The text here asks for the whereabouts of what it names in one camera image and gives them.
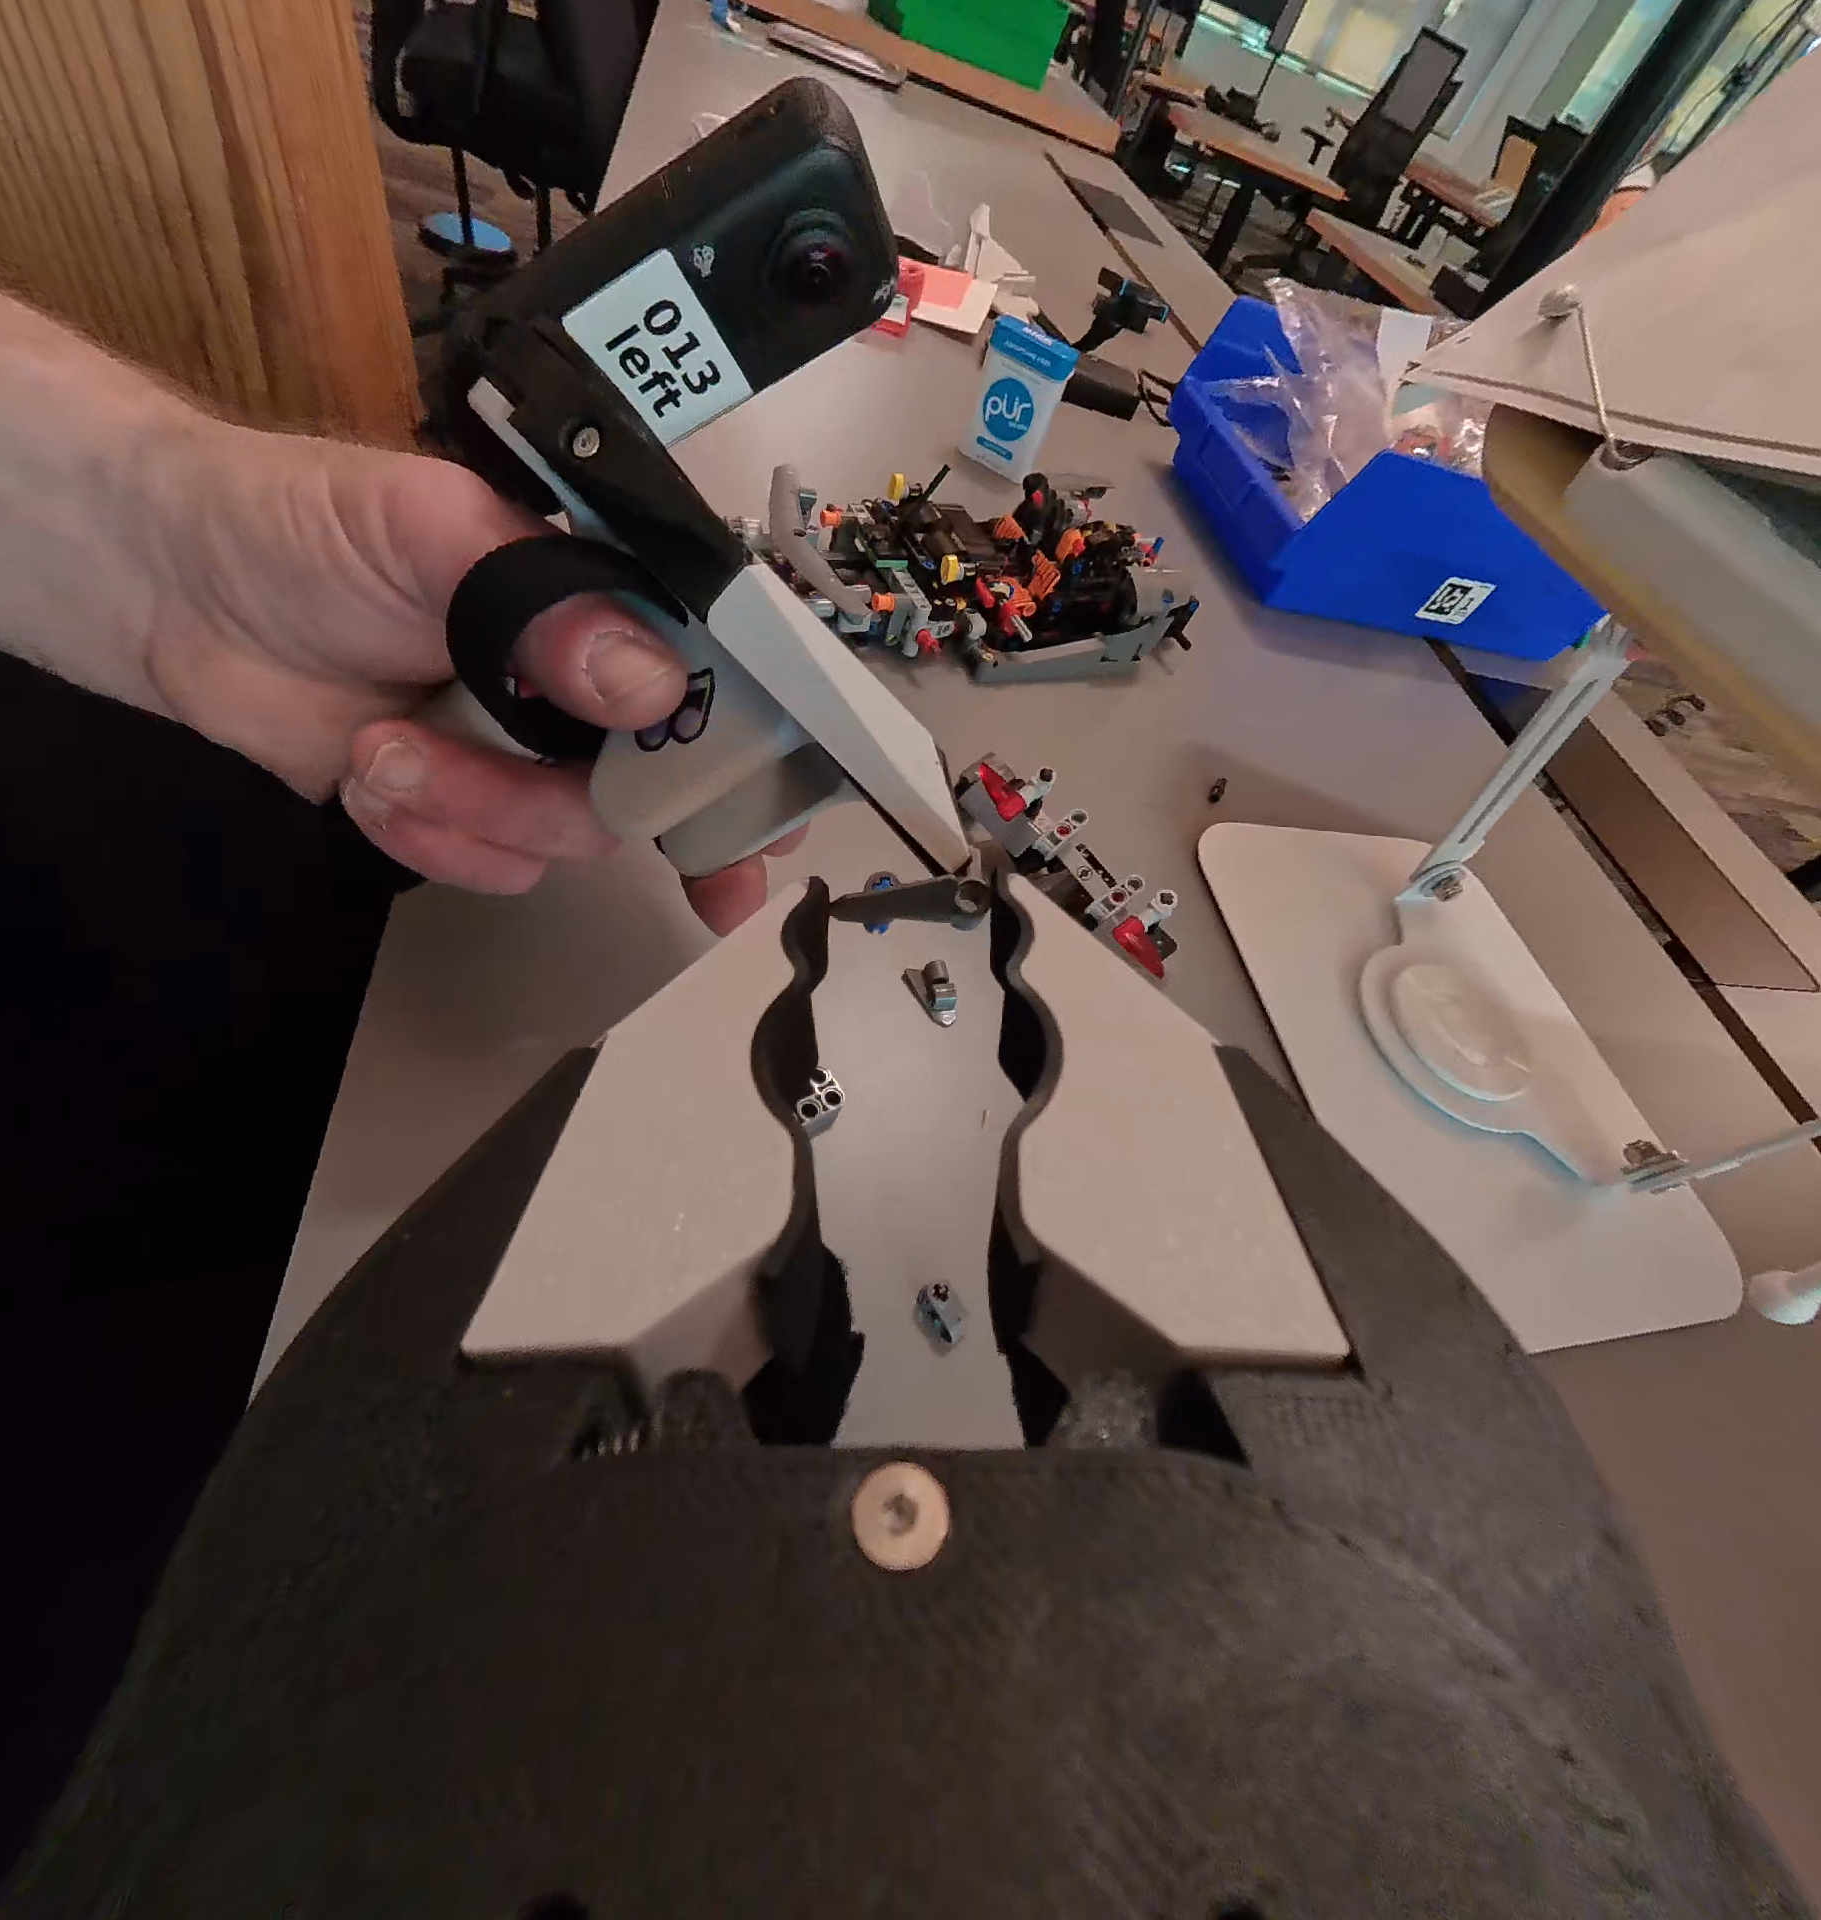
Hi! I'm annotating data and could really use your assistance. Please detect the person's left hand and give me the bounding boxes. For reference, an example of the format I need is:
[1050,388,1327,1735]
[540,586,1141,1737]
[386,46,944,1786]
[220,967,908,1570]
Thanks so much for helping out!
[127,436,808,938]

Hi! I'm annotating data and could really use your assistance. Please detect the black mesh office chair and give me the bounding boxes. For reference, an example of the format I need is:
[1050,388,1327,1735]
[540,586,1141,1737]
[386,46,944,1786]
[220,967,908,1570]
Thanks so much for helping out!
[1327,28,1469,215]

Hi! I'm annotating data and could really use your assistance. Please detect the white blue gum box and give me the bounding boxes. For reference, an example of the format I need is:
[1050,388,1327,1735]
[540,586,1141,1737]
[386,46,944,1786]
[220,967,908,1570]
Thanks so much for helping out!
[956,313,1082,483]

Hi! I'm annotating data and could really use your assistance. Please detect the wooden edged desk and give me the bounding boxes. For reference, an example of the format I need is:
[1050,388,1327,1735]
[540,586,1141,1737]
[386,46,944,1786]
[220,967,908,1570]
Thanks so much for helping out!
[1146,92,1350,274]

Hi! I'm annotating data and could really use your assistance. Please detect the grey red lego sub-assembly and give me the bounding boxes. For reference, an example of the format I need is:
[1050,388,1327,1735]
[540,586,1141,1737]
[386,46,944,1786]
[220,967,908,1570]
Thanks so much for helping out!
[956,754,1185,979]

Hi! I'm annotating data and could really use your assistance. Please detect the pink paper sheet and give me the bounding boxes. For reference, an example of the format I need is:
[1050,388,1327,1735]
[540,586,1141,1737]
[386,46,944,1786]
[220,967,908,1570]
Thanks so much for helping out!
[892,255,1003,343]

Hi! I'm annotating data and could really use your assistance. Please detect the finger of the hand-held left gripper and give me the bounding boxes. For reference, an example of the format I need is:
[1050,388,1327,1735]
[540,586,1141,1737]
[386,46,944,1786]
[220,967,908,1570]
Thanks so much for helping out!
[705,560,991,883]

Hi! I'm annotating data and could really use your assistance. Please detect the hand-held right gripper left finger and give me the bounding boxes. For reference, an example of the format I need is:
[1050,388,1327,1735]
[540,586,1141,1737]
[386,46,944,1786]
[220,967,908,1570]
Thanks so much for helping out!
[461,878,864,1405]

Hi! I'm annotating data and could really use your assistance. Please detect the clear plastic bags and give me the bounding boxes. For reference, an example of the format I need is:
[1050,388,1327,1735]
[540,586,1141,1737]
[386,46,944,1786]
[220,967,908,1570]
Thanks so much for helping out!
[1265,274,1514,500]

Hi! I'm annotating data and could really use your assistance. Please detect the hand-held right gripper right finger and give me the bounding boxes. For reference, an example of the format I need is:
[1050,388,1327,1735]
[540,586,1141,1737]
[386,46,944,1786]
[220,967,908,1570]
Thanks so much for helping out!
[990,875,1355,1394]

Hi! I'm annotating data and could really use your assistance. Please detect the green box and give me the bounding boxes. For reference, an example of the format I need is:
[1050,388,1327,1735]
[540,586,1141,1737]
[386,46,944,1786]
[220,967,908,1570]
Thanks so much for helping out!
[865,0,1077,92]

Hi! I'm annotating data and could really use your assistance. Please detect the white folded paper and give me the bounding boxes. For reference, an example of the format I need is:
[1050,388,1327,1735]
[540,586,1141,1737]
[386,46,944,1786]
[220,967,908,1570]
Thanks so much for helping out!
[947,202,1035,290]

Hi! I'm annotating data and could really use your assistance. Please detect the dark grey lego connector piece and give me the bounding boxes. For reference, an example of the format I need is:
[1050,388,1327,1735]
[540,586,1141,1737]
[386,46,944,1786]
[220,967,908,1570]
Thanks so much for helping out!
[827,868,997,934]

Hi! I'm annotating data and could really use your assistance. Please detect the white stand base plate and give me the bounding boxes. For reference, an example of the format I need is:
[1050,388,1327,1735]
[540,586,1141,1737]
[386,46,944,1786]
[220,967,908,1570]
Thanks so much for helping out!
[1196,822,1745,1354]

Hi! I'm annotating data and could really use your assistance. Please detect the person's left forearm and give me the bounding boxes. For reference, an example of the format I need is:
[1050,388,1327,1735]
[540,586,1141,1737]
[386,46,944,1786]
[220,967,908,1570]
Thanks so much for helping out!
[0,269,178,670]

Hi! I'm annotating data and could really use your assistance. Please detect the blue plastic bin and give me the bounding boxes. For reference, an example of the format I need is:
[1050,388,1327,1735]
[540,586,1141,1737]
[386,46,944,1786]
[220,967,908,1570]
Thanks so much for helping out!
[1166,295,1611,662]

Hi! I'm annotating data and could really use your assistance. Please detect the wooden pillar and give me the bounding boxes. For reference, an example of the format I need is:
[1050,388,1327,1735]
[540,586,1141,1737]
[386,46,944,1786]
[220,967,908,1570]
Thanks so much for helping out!
[0,0,427,452]

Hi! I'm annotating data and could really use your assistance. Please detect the black orange lego car model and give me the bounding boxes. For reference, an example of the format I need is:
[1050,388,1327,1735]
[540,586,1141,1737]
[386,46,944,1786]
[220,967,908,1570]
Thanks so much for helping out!
[726,464,1199,689]

